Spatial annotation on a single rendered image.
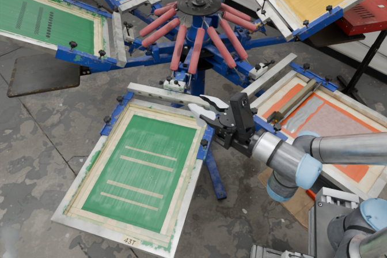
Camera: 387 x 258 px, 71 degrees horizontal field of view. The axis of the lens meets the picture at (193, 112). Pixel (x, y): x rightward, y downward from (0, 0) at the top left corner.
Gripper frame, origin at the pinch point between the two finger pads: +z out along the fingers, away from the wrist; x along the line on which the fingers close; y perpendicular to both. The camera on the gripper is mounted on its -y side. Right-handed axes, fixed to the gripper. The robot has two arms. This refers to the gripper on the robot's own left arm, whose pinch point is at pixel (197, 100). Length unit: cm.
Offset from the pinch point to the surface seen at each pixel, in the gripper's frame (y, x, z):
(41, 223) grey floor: 174, -39, 108
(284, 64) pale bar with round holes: 48, 115, 10
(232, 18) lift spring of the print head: 31, 113, 54
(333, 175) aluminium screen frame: 61, 61, -46
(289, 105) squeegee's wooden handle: 51, 82, -9
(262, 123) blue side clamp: 59, 66, -2
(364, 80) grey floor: 130, 290, -40
